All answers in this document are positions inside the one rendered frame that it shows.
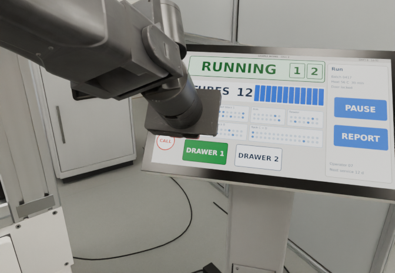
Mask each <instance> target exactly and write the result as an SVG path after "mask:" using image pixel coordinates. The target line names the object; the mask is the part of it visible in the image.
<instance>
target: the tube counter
mask: <svg viewBox="0 0 395 273"><path fill-rule="evenodd" d="M324 100H325V88H324V87H312V86H292V85H272V84H251V83H240V82H237V83H236V93H235V101H242V102H259V103H268V104H285V105H302V106H319V107H324Z"/></svg>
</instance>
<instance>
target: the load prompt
mask: <svg viewBox="0 0 395 273"><path fill-rule="evenodd" d="M188 71H189V74H190V76H208V77H220V78H241V79H262V80H274V81H295V82H317V83H325V74H326V61H311V60H296V59H267V58H239V57H224V56H196V55H190V58H189V65H188Z"/></svg>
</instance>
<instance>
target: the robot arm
mask: <svg viewBox="0 0 395 273"><path fill-rule="evenodd" d="M0 47H2V48H5V49H7V50H9V51H11V52H14V53H16V54H18V55H20V56H22V57H24V58H26V59H28V60H30V61H32V62H34V63H36V64H38V65H40V66H42V67H43V68H45V70H46V71H47V72H49V73H50V74H52V75H55V76H58V77H61V78H63V79H67V80H69V81H70V84H71V89H74V90H77V91H80V92H83V93H86V94H89V95H92V96H95V97H98V98H101V99H110V98H113V99H115V100H118V101H120V100H123V99H126V98H129V97H131V96H134V95H136V94H139V93H141V94H142V95H143V97H144V98H145V99H146V100H147V101H148V108H147V112H146V118H145V124H144V127H145V128H146V129H147V130H148V131H150V132H151V133H152V134H154V135H161V136H169V137H171V138H186V139H199V138H200V135H210V136H213V137H215V136H216V135H217V132H218V126H219V124H218V120H219V110H220V106H221V101H222V94H221V92H220V91H219V90H218V89H199V88H195V86H194V83H193V81H192V79H191V77H190V74H189V71H188V69H187V67H186V65H185V63H184V62H183V61H182V60H183V59H184V58H185V56H186V54H187V49H186V42H185V35H184V31H183V24H182V17H181V13H180V8H179V7H178V5H176V4H175V3H174V2H172V1H170V0H139V1H137V2H135V3H133V4H130V3H129V2H128V1H127V0H122V1H120V2H119V1H118V0H0Z"/></svg>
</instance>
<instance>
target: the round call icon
mask: <svg viewBox="0 0 395 273"><path fill-rule="evenodd" d="M175 142H176V138H171V137H169V136H161V135H157V136H156V143H155V149H154V150H160V151H170V152H174V148H175Z"/></svg>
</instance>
